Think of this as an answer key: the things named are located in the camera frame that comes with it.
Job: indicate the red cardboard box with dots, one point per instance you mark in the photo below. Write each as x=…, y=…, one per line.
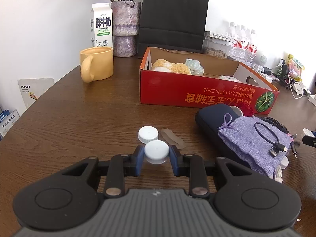
x=224, y=81

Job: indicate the white milk carton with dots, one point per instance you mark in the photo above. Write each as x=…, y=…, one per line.
x=101, y=25

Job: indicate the water bottle right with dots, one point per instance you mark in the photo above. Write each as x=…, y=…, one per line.
x=251, y=48

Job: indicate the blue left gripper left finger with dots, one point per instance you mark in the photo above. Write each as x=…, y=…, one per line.
x=137, y=159

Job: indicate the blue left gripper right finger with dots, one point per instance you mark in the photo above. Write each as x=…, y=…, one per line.
x=176, y=160

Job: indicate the clear jar of seeds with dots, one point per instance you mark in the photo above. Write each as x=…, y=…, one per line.
x=216, y=47

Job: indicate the purple woven pouch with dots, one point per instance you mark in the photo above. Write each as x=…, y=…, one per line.
x=255, y=141

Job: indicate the yellow ceramic mug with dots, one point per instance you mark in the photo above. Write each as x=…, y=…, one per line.
x=96, y=63

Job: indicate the water bottle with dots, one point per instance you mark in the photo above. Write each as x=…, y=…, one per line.
x=242, y=42
x=233, y=32
x=251, y=48

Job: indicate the purple mottled vase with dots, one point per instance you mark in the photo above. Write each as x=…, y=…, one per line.
x=126, y=24

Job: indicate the white robot figurine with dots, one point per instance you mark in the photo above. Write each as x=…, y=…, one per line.
x=259, y=62

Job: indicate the white card leaflet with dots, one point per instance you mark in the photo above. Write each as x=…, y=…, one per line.
x=32, y=89

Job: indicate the navy glasses case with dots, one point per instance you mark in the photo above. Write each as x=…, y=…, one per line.
x=209, y=119

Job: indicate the brown paper scrap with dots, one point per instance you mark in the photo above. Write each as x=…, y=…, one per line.
x=173, y=139

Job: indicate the black paper bag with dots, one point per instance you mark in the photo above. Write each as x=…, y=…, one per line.
x=172, y=24

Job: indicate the yellow snack packet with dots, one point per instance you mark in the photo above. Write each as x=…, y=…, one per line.
x=295, y=68

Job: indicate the yellow white plush toy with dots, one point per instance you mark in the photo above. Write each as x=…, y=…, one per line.
x=161, y=65

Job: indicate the crumpled white tissue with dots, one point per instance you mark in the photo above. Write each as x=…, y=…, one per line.
x=277, y=175

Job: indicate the white charger with cable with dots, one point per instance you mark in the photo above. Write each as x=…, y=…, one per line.
x=297, y=89

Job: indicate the pale green plush toy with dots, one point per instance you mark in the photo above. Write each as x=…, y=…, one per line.
x=194, y=66

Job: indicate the water bottle middle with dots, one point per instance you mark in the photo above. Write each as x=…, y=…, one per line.
x=242, y=42

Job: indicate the blue white booklet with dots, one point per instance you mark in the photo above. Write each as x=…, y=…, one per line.
x=8, y=119

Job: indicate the flat box on jar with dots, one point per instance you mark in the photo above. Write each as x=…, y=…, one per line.
x=219, y=36

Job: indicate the water bottle left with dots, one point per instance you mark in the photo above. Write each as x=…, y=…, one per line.
x=233, y=32

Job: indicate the red fabric flower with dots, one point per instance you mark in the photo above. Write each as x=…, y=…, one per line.
x=246, y=110

